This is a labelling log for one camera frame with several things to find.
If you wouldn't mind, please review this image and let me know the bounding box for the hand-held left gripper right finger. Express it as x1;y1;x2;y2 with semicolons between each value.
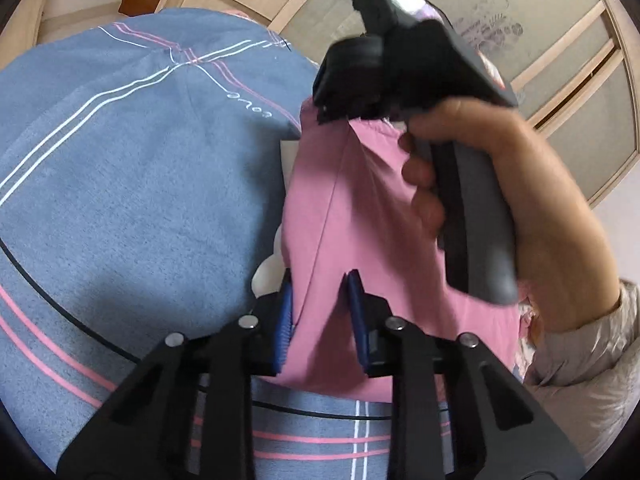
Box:
345;269;586;480

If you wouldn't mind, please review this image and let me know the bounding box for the person's right hand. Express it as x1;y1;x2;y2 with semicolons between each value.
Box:
399;97;587;282

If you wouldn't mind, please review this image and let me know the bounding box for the blue striped bed sheet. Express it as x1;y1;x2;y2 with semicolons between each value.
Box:
0;7;521;480

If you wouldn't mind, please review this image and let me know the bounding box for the pink and white garment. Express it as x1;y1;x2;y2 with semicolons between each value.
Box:
250;97;523;403

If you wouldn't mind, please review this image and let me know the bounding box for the pink floral cloth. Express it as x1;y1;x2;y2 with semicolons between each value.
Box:
515;280;548;386

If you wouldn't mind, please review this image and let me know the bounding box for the person's right forearm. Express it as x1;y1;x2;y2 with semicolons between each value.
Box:
515;195;640;471

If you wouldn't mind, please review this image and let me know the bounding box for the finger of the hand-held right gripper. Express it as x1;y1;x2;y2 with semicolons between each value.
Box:
312;67;382;126

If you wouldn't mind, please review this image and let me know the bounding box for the frosted glass wardrobe door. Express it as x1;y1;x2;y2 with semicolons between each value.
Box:
270;0;640;206

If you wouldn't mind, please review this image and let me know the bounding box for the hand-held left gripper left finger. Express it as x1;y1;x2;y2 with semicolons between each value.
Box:
56;272;296;480

